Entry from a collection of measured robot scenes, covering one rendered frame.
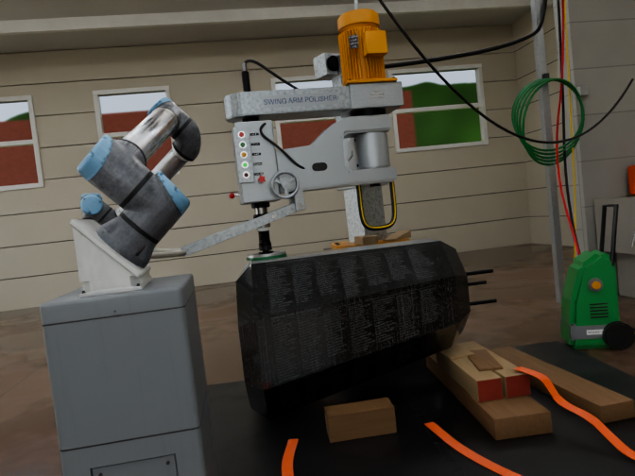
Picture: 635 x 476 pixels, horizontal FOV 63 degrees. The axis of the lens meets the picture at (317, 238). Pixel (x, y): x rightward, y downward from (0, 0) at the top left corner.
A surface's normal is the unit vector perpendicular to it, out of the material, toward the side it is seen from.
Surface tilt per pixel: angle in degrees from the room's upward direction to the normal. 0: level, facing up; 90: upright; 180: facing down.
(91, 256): 90
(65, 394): 90
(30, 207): 90
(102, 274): 90
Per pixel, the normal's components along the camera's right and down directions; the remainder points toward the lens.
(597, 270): -0.20, 0.07
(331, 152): 0.22, 0.03
